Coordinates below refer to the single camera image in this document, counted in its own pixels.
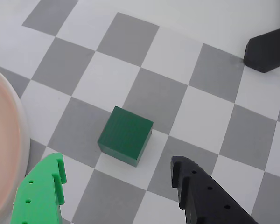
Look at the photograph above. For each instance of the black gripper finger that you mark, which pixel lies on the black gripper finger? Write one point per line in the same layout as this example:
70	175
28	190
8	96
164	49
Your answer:
207	200

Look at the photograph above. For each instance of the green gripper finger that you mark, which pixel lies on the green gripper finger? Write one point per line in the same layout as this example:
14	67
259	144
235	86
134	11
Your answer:
39	198

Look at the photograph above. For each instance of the dark green cube dice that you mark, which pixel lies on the dark green cube dice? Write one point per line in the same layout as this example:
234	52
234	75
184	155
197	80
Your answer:
123	133

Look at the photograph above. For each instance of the pink round plate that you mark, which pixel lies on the pink round plate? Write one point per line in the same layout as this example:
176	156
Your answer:
2	140

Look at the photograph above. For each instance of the grey white checkerboard mat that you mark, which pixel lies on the grey white checkerboard mat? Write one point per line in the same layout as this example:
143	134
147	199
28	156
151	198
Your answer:
161	77

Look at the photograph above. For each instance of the black pole stand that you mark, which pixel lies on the black pole stand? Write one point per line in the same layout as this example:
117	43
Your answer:
266	53

